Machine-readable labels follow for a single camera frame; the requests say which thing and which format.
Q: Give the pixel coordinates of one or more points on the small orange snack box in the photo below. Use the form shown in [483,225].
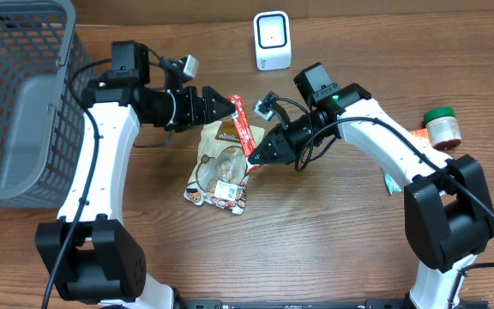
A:
[422,138]

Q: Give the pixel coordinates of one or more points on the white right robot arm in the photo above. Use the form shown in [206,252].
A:
[449,218]

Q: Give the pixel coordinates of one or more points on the red snack stick wrapper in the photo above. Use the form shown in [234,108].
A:
[242,126]

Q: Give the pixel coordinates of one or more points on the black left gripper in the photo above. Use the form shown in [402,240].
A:
[192,108]

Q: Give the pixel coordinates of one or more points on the green-lidded sauce jar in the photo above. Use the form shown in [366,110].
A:
[442,127]

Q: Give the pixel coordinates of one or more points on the grey plastic basket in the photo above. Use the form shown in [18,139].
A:
[41,125]

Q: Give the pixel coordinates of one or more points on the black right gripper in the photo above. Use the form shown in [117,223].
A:
[289,140]

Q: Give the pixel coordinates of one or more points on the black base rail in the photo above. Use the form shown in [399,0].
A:
[367,304]

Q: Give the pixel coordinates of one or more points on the beige nut snack bag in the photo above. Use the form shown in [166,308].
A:
[222,171]

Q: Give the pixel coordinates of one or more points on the teal snack packet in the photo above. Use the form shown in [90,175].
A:
[391,185]

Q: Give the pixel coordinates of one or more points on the white barcode scanner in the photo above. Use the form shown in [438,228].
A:
[273,41]

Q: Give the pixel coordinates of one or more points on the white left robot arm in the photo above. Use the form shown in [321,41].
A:
[89,254]

